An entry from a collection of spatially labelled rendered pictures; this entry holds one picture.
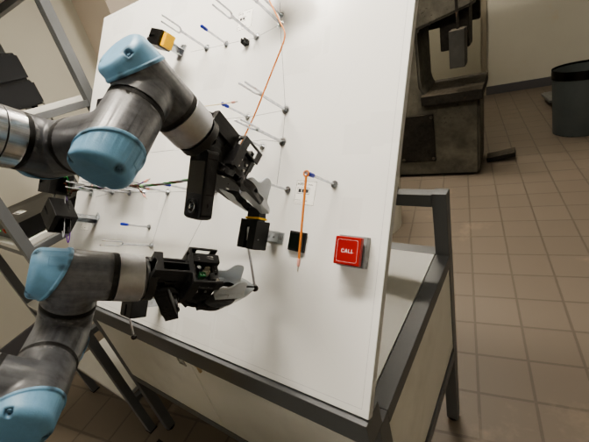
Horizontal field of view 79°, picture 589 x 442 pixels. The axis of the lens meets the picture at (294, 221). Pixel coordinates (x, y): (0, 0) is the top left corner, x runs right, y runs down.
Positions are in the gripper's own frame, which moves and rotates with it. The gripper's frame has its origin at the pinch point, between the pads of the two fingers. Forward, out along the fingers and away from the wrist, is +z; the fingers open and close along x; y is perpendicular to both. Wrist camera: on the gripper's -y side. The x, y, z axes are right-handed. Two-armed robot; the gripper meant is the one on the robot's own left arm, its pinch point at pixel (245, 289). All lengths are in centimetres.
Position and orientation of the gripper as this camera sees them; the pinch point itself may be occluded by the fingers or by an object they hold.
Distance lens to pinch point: 72.8
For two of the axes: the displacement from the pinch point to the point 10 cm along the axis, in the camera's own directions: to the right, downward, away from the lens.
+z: 8.1, 1.5, 5.7
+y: 5.2, -6.4, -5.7
